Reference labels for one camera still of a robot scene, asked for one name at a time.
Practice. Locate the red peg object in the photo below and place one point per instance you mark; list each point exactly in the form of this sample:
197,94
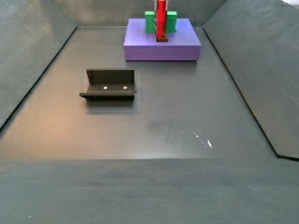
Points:
160,18

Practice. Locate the purple base board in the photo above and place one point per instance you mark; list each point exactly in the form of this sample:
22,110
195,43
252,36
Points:
141,47

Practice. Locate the brown upright block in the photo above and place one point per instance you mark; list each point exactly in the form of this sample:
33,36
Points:
164,33

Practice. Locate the green left block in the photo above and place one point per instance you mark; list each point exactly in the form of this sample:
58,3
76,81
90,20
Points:
149,21

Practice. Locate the green block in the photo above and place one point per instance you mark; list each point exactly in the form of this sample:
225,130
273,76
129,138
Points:
149,21
171,21

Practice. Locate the green right block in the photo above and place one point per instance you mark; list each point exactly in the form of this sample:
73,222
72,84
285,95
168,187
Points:
171,21

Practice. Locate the black angle bracket holder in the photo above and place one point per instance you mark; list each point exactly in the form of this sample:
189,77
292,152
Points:
109,83

